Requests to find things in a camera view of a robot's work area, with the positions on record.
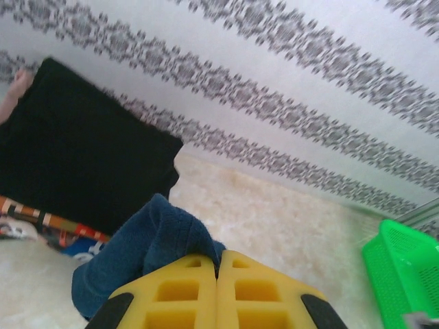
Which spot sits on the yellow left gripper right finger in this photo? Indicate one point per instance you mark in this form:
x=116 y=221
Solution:
x=260 y=294

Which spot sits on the black folded t-shirt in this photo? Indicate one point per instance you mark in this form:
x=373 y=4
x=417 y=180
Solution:
x=82 y=147

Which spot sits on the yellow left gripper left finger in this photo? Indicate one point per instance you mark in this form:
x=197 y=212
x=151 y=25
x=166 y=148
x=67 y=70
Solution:
x=171 y=294

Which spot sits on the pink folded t-shirt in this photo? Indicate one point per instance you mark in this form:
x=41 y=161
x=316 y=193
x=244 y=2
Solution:
x=13 y=96

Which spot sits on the blue t-shirt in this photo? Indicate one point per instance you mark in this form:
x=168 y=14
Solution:
x=144 y=240

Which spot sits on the colourful printed folded t-shirt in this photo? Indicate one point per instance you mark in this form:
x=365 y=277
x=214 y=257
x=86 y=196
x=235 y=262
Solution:
x=51 y=222

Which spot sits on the aluminium frame post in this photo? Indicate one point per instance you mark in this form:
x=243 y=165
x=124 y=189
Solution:
x=422 y=211

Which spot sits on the green plastic basket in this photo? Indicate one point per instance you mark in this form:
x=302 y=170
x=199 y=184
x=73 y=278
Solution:
x=404 y=267

